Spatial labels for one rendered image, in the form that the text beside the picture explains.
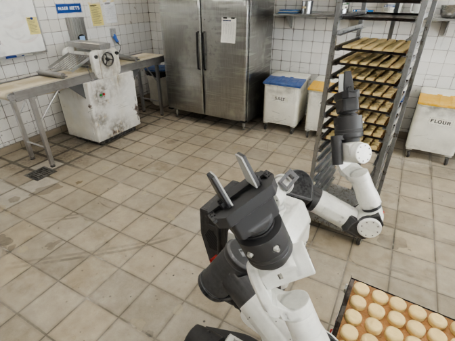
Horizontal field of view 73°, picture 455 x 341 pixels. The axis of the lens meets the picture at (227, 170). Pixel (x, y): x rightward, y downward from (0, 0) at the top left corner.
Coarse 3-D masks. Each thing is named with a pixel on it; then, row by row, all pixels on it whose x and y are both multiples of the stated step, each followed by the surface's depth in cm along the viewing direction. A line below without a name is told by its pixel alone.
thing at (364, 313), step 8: (352, 288) 109; (368, 296) 106; (392, 296) 106; (368, 304) 104; (408, 304) 104; (360, 312) 101; (432, 312) 101; (344, 320) 99; (384, 320) 99; (408, 320) 99; (448, 320) 99; (360, 328) 96; (384, 328) 96; (400, 328) 96; (448, 328) 96; (360, 336) 94; (376, 336) 94; (384, 336) 94; (424, 336) 94; (448, 336) 94
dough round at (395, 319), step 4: (392, 312) 99; (396, 312) 99; (388, 316) 98; (392, 316) 98; (396, 316) 98; (400, 316) 98; (388, 320) 98; (392, 320) 97; (396, 320) 97; (400, 320) 97; (404, 320) 97; (392, 324) 97; (396, 324) 96; (400, 324) 96
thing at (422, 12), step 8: (424, 0) 163; (424, 8) 165; (424, 16) 167; (416, 24) 169; (416, 32) 171; (416, 40) 172; (408, 56) 177; (408, 64) 179; (400, 80) 184; (400, 88) 186; (400, 96) 188; (392, 112) 194; (392, 120) 196; (392, 128) 199; (384, 144) 205; (384, 152) 207; (376, 168) 215; (376, 176) 217
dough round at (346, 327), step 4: (344, 324) 96; (348, 324) 95; (344, 328) 94; (348, 328) 94; (352, 328) 94; (340, 332) 95; (344, 332) 93; (348, 332) 93; (352, 332) 93; (356, 332) 93; (344, 336) 93; (348, 336) 92; (352, 336) 92; (356, 336) 92; (348, 340) 92; (352, 340) 92
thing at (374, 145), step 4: (332, 132) 238; (328, 136) 231; (360, 140) 224; (364, 140) 224; (368, 140) 225; (372, 140) 229; (376, 140) 224; (368, 144) 221; (372, 144) 219; (376, 144) 218; (380, 144) 223; (372, 148) 214; (376, 148) 214; (380, 148) 217
